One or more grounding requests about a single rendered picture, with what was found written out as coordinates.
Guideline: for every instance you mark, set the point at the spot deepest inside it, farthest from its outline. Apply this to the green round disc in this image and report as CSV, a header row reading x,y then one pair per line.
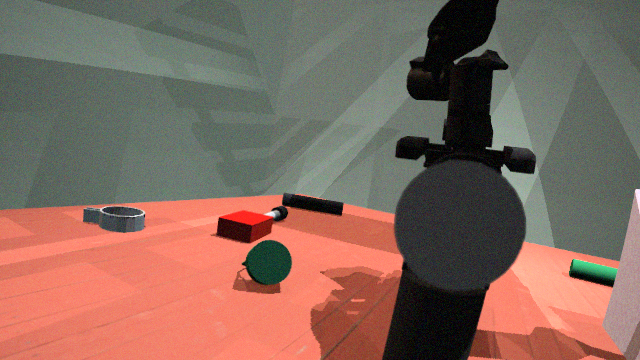
x,y
268,262

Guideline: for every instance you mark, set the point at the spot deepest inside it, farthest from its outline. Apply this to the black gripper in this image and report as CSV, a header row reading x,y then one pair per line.
x,y
467,126

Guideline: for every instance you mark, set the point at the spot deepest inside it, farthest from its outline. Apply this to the green cylinder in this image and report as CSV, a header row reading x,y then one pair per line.
x,y
592,272

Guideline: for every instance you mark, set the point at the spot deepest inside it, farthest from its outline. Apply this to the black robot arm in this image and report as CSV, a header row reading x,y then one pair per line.
x,y
458,28

